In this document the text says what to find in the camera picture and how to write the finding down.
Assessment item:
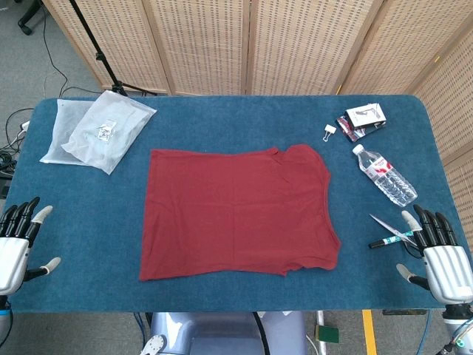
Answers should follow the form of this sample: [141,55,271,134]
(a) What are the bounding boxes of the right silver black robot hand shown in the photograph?
[395,204,473,306]

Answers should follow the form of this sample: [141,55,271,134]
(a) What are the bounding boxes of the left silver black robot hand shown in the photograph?
[0,197,62,297]

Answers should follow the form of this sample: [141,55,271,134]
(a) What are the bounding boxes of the red t-shirt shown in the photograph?
[138,143,341,283]

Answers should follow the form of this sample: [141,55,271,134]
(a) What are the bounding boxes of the silver scissors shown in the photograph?
[368,213,423,257]

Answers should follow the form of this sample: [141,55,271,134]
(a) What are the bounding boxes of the clear plastic water bottle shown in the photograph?
[351,144,418,207]

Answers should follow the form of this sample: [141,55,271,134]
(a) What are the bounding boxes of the green block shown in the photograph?
[313,325,340,343]

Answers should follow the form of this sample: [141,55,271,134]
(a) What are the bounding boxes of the white pole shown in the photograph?
[316,310,329,355]

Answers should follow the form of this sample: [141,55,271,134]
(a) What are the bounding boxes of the empty frosted plastic bag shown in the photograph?
[39,98,98,166]

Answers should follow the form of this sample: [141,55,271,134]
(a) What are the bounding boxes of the frosted bag with white garment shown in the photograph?
[61,89,157,175]

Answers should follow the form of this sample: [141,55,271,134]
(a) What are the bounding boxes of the dark red blue box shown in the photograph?
[336,115,387,143]

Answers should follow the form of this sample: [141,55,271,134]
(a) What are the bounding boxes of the white and black box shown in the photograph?
[344,103,387,130]

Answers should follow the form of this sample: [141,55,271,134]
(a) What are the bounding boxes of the black tripod stand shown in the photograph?
[68,0,158,98]

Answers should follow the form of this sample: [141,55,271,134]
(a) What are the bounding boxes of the blue grey robot torso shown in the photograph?
[140,311,310,355]

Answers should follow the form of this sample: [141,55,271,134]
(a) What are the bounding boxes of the black office chair base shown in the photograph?
[17,0,44,36]

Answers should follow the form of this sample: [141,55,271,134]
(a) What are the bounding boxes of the blue carpet table cover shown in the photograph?
[0,94,473,314]

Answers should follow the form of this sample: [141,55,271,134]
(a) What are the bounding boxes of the wooden woven folding screen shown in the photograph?
[41,0,473,237]

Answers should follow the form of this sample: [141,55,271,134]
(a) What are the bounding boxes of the blue cable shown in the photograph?
[416,309,432,355]
[133,312,149,343]

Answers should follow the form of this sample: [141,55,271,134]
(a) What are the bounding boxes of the black floor cable bundle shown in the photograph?
[0,106,35,195]

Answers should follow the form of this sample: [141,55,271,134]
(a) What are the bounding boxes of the black torso cable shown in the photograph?
[252,312,271,355]

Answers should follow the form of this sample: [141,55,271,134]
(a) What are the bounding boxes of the thin black floor cable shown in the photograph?
[41,7,103,98]

